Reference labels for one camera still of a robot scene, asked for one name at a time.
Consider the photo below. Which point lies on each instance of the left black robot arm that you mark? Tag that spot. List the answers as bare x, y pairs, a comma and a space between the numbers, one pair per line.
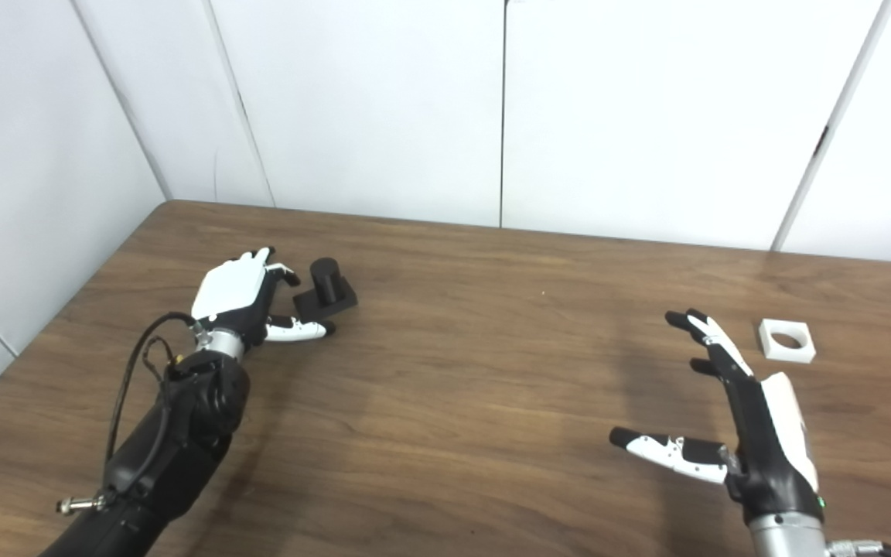
182, 441

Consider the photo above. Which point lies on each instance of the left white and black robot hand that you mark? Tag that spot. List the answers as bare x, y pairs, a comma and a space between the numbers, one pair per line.
229, 290

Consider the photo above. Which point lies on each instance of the black peg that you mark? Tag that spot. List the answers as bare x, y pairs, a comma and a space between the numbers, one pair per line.
326, 282

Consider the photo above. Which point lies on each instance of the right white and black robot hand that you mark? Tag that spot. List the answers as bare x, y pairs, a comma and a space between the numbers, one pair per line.
762, 456

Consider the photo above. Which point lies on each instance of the white square piece with hole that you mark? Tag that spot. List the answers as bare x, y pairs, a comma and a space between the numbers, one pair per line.
790, 356

